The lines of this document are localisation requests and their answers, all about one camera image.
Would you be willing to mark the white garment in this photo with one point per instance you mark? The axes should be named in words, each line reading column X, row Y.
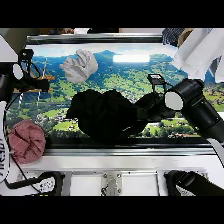
column 203, row 46
column 6, row 50

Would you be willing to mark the dark checked garment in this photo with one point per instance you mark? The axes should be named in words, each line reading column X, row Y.
column 171, row 35

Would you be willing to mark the black garment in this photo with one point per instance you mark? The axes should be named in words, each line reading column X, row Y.
column 103, row 116

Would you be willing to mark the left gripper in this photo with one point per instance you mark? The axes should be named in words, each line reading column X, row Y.
column 40, row 85

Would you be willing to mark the red garment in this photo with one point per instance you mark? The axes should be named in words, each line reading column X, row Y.
column 26, row 141

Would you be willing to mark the white clothes hanger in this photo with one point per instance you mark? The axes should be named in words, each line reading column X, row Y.
column 45, row 68

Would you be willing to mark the silver frame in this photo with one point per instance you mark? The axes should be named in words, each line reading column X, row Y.
column 113, row 158

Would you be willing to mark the grey garment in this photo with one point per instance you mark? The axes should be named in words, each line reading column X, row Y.
column 80, row 66

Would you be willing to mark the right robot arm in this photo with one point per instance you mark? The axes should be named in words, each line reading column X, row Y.
column 197, row 107

